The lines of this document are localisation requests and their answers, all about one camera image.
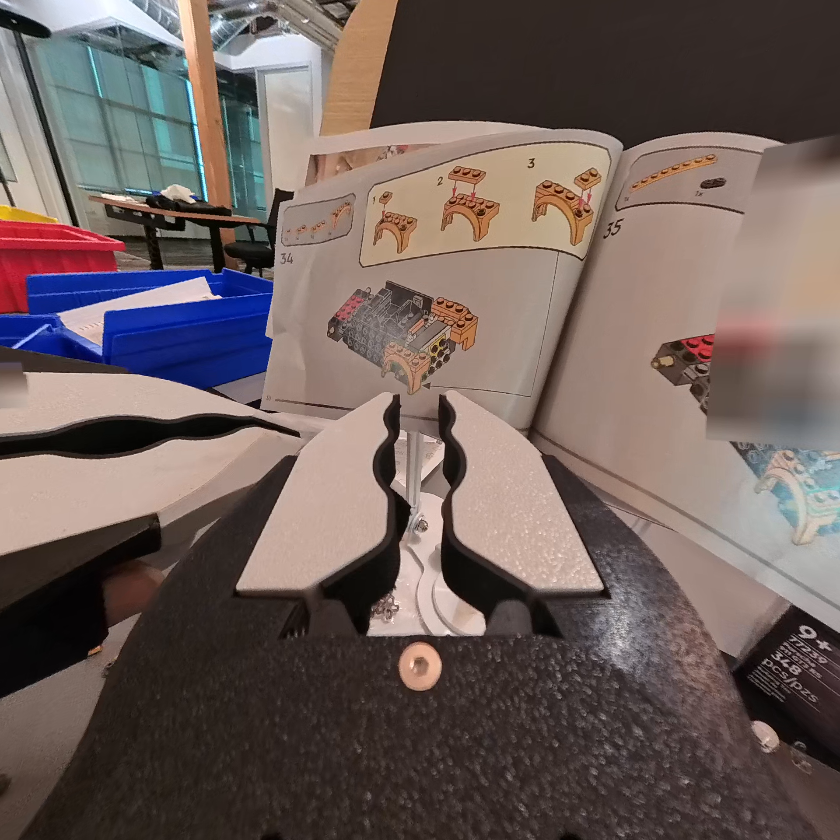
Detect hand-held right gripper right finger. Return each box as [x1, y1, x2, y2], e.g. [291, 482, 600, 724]
[438, 390, 605, 636]

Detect person's left hand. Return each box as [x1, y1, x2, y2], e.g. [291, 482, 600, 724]
[107, 562, 165, 626]

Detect black office chair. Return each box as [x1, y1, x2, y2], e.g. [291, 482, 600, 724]
[223, 188, 296, 277]

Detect wooden pillar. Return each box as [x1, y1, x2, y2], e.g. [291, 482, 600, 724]
[177, 0, 238, 271]

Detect black studio lamp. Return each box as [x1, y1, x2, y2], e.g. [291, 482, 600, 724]
[0, 7, 52, 38]

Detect blue plastic bin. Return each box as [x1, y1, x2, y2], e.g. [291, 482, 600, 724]
[0, 314, 106, 363]
[26, 268, 274, 392]

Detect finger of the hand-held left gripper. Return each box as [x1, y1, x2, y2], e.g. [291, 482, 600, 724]
[0, 373, 301, 454]
[0, 425, 309, 557]

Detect red plastic bin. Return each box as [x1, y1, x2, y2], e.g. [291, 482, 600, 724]
[0, 220, 127, 314]

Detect white paper sheets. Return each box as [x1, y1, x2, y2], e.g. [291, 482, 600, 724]
[58, 276, 227, 347]

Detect wooden background desk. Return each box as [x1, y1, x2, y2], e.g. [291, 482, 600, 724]
[88, 193, 262, 271]

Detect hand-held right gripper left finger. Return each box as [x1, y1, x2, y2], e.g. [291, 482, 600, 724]
[235, 392, 413, 634]

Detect black lego set box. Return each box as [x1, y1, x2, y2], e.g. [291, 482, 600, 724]
[730, 604, 840, 778]

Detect lego instruction booklet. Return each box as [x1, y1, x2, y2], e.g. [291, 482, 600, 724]
[266, 121, 840, 598]

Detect black wood-edged partition board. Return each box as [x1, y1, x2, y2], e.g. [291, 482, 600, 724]
[322, 0, 840, 155]

